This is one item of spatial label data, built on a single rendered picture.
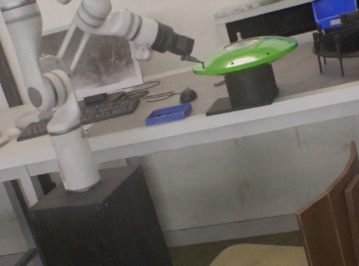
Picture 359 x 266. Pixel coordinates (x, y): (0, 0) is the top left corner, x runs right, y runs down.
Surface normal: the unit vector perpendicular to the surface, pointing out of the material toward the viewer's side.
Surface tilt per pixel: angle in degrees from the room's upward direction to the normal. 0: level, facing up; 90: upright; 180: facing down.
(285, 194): 90
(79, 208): 90
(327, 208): 90
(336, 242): 90
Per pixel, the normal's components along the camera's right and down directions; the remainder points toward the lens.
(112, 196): 0.90, -0.15
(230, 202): -0.23, 0.32
